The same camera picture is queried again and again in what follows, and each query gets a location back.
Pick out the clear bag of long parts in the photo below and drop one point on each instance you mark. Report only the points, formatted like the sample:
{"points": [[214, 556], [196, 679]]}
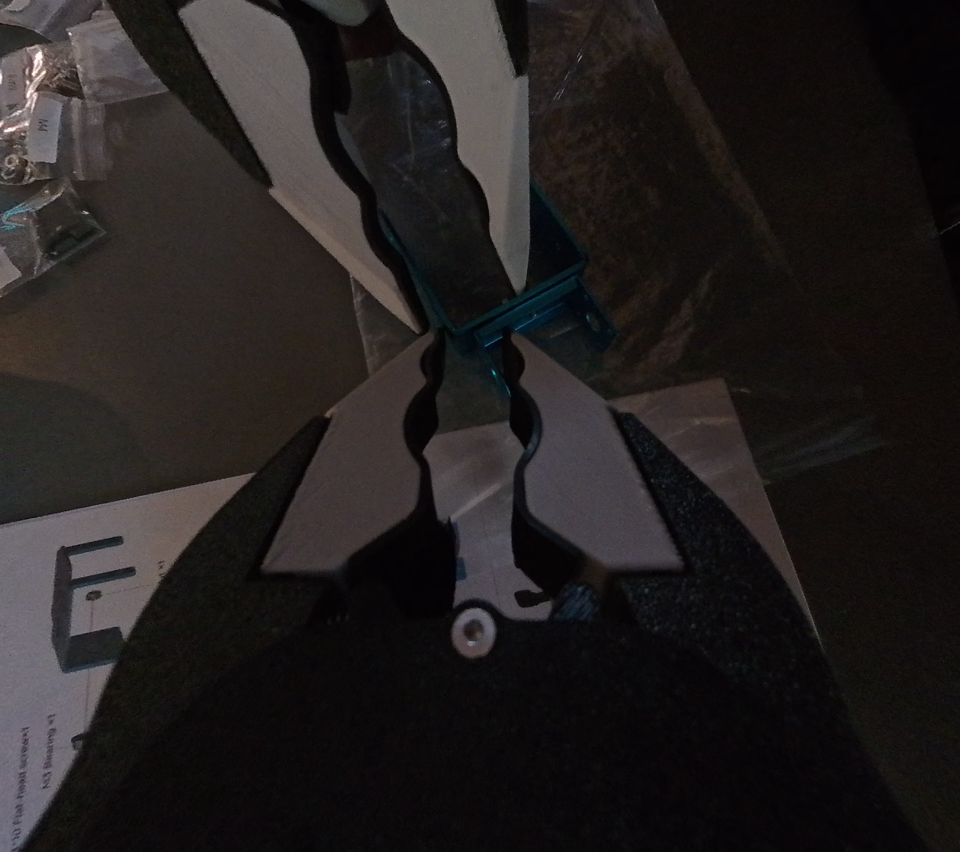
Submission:
{"points": [[817, 451]]}

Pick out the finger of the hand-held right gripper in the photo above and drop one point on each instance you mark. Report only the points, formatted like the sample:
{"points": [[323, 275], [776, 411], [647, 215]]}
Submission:
{"points": [[472, 5], [255, 87]]}

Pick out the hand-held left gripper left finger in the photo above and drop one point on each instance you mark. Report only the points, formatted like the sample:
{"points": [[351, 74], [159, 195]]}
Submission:
{"points": [[337, 492]]}

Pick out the large clear plastic bag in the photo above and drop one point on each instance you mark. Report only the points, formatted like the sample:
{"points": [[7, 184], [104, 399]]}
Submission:
{"points": [[637, 192]]}

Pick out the blue metal U bracket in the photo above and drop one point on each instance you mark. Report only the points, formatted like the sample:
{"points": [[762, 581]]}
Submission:
{"points": [[525, 312]]}

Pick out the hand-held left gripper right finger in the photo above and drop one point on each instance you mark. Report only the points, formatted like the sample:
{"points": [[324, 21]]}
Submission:
{"points": [[600, 492]]}

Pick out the pile of small screw bags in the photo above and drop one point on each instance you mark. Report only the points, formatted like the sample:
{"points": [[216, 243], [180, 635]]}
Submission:
{"points": [[112, 50]]}

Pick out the white instruction sheet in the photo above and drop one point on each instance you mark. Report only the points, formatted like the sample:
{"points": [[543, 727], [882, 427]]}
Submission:
{"points": [[45, 642]]}

